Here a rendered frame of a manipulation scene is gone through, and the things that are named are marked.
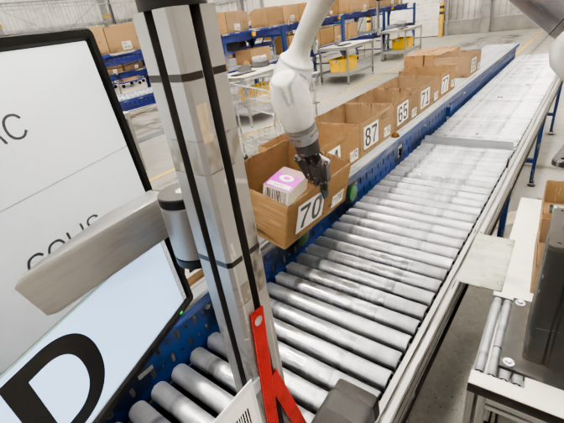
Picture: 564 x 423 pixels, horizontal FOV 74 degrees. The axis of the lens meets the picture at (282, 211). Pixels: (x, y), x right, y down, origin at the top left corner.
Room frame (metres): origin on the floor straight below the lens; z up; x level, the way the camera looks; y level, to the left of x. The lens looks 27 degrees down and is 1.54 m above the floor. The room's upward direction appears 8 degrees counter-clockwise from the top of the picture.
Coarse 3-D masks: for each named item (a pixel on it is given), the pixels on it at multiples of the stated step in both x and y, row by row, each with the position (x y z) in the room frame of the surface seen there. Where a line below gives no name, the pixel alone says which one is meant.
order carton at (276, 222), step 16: (288, 144) 1.47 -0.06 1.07; (256, 160) 1.32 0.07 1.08; (272, 160) 1.40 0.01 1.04; (288, 160) 1.47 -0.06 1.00; (336, 160) 1.32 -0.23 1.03; (256, 176) 1.33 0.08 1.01; (336, 176) 1.20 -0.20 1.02; (256, 192) 1.07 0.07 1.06; (304, 192) 1.34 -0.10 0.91; (336, 192) 1.23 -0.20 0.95; (256, 208) 1.08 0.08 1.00; (272, 208) 1.03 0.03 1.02; (288, 208) 0.99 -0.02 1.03; (256, 224) 1.09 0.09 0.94; (272, 224) 1.04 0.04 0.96; (288, 224) 1.00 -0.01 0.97; (272, 240) 1.05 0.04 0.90; (288, 240) 1.02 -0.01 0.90
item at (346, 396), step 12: (336, 384) 0.34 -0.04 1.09; (348, 384) 0.34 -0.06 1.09; (336, 396) 0.32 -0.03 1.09; (348, 396) 0.32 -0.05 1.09; (360, 396) 0.32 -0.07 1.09; (372, 396) 0.31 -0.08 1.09; (324, 408) 0.31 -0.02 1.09; (336, 408) 0.30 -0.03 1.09; (348, 408) 0.30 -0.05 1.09; (360, 408) 0.30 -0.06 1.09; (372, 408) 0.30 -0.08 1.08; (312, 420) 0.30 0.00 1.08; (324, 420) 0.29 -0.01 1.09; (336, 420) 0.29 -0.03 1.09; (348, 420) 0.28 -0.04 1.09; (360, 420) 0.29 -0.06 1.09; (372, 420) 0.29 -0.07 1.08
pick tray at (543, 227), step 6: (540, 222) 0.99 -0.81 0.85; (546, 222) 1.01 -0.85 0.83; (540, 228) 1.01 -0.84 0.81; (546, 228) 1.00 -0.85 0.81; (540, 234) 1.01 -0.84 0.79; (546, 234) 1.00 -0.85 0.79; (540, 240) 1.01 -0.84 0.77; (540, 246) 0.99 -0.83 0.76; (534, 252) 0.95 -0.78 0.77; (540, 252) 0.96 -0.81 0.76; (534, 258) 0.88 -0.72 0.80; (540, 258) 0.92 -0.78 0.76; (534, 264) 0.84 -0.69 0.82; (534, 270) 0.80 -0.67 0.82; (534, 276) 0.80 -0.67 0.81; (534, 282) 0.79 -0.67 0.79; (534, 288) 0.79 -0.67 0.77
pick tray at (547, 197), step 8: (552, 184) 1.25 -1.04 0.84; (560, 184) 1.24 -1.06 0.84; (544, 192) 1.18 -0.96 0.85; (552, 192) 1.25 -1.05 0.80; (560, 192) 1.24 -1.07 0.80; (544, 200) 1.12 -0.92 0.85; (552, 200) 1.25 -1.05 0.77; (560, 200) 1.23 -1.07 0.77; (544, 208) 1.21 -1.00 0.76; (544, 216) 1.04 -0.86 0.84
